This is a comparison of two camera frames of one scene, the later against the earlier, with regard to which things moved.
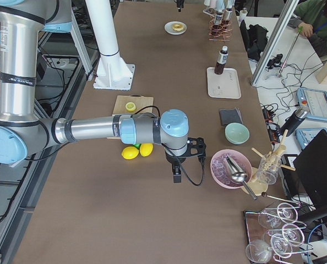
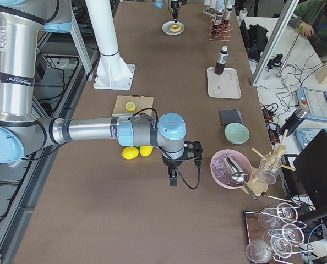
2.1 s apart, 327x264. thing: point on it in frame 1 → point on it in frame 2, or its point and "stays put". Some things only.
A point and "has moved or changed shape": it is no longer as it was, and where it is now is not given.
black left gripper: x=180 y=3 → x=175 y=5
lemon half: x=130 y=106 stays put
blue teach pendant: x=319 y=103 stays put
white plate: x=168 y=28 has moved or changed shape
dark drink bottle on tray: x=222 y=60 stays put
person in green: x=319 y=20 stays put
